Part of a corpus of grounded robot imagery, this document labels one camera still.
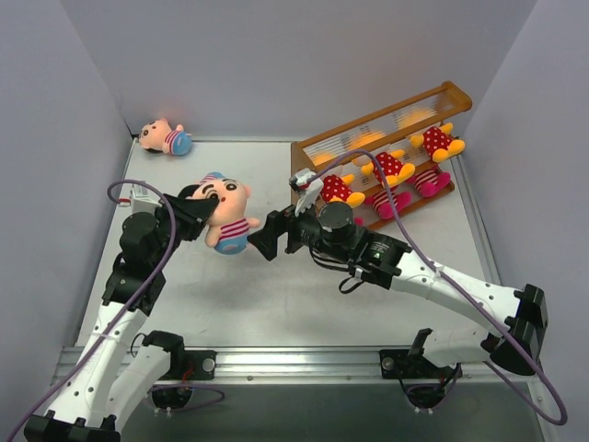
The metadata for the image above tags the aluminium table edge rail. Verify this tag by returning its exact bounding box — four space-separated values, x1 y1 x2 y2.
52 347 507 386

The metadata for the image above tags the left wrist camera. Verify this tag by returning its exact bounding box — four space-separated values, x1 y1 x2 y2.
118 184 160 215

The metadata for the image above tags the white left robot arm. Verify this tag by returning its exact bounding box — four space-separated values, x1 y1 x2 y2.
23 192 217 441

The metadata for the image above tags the wooden toy shelf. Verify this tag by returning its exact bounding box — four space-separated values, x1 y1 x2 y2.
291 81 472 229

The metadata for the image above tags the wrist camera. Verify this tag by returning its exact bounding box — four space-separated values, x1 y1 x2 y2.
289 169 323 217
118 184 160 215

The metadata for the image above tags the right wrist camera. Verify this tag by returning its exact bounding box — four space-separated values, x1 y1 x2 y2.
289 169 323 217

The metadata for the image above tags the boy plush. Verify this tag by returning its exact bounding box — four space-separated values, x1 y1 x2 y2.
189 172 260 255
138 119 192 157

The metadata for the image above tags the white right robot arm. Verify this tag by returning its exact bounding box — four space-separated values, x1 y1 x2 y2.
248 203 549 376

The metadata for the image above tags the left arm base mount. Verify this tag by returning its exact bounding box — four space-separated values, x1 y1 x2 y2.
182 350 217 381

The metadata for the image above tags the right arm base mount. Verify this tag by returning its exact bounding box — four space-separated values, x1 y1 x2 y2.
378 328 456 380

